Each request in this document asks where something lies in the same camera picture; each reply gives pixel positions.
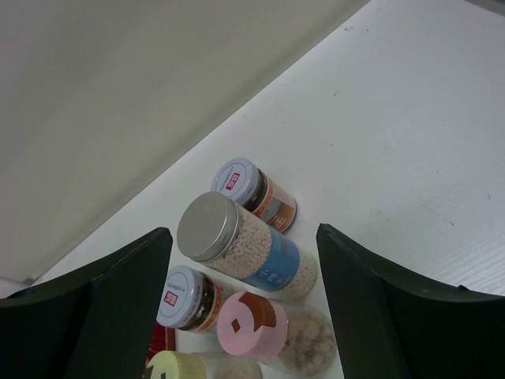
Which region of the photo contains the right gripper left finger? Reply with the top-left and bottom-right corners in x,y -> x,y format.
1,227 -> 173,378

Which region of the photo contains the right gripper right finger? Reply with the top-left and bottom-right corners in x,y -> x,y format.
316,223 -> 504,378

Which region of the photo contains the yellow lid jar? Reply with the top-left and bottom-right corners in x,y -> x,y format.
144,350 -> 264,379

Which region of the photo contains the pink lid jar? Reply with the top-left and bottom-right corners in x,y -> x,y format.
216,291 -> 337,377

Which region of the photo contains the white lid spice jar front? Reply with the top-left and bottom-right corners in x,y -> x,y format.
156,265 -> 230,332

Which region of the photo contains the white lid spice jar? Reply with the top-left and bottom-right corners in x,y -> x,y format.
211,157 -> 297,233
156,265 -> 230,332

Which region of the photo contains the silver lid blue label jar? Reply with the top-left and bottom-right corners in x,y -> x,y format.
177,192 -> 318,299

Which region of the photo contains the white lid spice jar back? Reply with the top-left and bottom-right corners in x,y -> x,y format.
211,157 -> 297,233

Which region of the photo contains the red rectangular tray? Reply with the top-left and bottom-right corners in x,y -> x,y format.
145,321 -> 177,366

